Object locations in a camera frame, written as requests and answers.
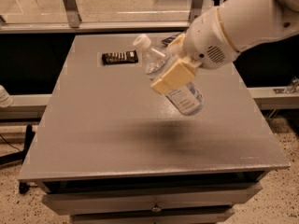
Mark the blue chip bag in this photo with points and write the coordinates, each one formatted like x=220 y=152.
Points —
x=169 y=41

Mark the left metal window bracket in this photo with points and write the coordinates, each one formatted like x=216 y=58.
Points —
x=73 y=17

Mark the clear blue-labelled water bottle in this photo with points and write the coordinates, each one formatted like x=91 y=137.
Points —
x=170 y=76

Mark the grey drawer cabinet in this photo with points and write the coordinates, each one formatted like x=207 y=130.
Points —
x=109 y=150

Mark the black stand base with cable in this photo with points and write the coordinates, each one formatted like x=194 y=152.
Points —
x=20 y=156

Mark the metal clamp on ledge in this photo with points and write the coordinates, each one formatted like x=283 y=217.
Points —
x=290 y=88

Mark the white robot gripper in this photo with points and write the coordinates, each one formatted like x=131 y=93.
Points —
x=206 y=41

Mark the dark chocolate bar wrapper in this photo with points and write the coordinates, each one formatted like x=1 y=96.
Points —
x=119 y=57

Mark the metal window bracket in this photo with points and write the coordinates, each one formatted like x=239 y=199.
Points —
x=73 y=17
x=196 y=9

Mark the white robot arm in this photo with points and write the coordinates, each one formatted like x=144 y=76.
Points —
x=249 y=23

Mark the white object at left edge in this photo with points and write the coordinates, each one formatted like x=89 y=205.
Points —
x=5 y=99

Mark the right metal window bracket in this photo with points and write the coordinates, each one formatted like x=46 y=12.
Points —
x=196 y=9

